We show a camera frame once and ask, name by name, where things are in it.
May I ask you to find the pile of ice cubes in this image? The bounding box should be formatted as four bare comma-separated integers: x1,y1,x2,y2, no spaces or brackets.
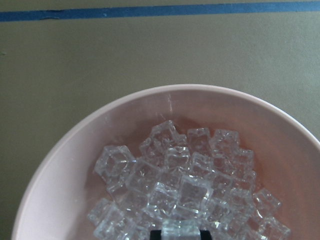
88,120,291,240

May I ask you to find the pink bowl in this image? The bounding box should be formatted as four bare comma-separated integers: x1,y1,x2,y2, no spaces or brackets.
12,84,320,240

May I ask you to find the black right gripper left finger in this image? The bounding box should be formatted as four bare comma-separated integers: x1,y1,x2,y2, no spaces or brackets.
149,230,162,240

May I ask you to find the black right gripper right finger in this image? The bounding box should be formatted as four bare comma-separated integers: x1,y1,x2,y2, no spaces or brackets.
200,230,211,240

